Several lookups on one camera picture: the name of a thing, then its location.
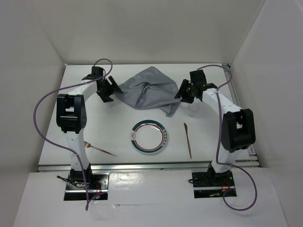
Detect copper knife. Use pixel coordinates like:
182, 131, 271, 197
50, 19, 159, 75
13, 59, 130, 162
184, 122, 192, 159

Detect grey cloth napkin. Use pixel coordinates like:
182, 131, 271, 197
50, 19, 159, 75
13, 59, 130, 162
116, 66, 180, 117

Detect aluminium rail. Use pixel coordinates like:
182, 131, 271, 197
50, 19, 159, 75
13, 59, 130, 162
222, 63, 258, 164
37, 161, 260, 172

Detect aluminium rail front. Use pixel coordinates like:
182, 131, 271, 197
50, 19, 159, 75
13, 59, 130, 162
37, 161, 260, 172

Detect clear plastic cup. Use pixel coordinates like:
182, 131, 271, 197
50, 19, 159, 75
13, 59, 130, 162
187, 103, 200, 117

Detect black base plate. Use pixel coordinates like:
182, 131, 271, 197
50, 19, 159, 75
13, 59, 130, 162
57, 174, 109, 201
188, 171, 237, 199

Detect purple cable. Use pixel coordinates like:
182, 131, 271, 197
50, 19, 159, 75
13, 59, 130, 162
197, 64, 258, 211
33, 58, 114, 211

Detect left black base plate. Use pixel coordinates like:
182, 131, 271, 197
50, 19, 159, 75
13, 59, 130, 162
57, 174, 109, 201

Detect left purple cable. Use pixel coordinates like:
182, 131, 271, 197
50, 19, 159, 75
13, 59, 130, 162
33, 58, 114, 211

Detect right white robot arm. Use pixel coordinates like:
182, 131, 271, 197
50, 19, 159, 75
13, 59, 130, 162
175, 70, 256, 186

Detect copper fork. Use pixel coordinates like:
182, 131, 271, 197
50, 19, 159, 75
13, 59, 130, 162
84, 141, 117, 157

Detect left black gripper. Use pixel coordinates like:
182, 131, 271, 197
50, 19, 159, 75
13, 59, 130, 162
96, 76, 122, 103

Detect aluminium rail right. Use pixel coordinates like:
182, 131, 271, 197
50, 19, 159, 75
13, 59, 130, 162
222, 63, 258, 164

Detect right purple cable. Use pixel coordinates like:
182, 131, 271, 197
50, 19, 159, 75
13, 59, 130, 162
197, 64, 258, 211

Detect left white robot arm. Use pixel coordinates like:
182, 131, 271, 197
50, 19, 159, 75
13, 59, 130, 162
56, 66, 122, 189

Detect white plate green red rim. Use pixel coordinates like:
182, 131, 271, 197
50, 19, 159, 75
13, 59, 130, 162
130, 120, 168, 156

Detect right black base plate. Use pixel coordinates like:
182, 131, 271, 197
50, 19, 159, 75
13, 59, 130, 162
188, 171, 237, 199

